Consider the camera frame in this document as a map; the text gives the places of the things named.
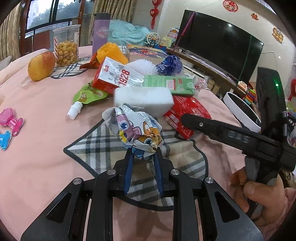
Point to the blue toy clip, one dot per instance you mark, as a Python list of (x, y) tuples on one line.
[(5, 139)]

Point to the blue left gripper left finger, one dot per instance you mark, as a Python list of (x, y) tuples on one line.
[(129, 169)]

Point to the green drink carton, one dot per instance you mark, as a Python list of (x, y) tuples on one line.
[(176, 85)]

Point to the teal cloth covered furniture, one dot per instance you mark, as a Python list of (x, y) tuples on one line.
[(123, 33)]

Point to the beige window curtain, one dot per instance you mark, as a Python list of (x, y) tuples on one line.
[(119, 9)]

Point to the right hand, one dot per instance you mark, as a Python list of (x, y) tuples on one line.
[(272, 198)]

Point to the purple box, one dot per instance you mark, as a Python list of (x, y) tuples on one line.
[(100, 30)]

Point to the blue plastic bag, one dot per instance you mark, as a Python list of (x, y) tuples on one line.
[(170, 66)]

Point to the colourful puzzle box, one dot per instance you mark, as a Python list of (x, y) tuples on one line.
[(146, 51)]

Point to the red plastic snack wrapper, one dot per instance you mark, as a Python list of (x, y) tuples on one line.
[(184, 105)]

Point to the clear popcorn jar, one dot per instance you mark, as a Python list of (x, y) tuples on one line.
[(66, 45)]

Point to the pink toy clip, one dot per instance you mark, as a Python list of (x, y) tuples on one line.
[(7, 118)]

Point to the white foam block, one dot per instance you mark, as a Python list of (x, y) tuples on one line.
[(155, 101)]

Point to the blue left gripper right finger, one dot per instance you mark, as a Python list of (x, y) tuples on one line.
[(158, 172)]

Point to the red yellow mango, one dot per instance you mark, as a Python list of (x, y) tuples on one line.
[(41, 66)]

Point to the rainbow stacking ring toy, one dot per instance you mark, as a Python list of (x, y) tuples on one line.
[(250, 96)]

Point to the white trash bin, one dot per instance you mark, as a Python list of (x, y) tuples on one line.
[(243, 112)]

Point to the cartoon paper wrapper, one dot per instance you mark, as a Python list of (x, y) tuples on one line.
[(137, 129)]

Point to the red 1928 milk carton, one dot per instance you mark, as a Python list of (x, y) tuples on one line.
[(111, 75)]

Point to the green squeeze pouch white cap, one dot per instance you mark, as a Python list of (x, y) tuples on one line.
[(86, 95)]

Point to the toy ferris wheel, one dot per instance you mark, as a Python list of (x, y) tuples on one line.
[(152, 39)]

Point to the black television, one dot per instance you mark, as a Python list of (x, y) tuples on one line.
[(225, 45)]

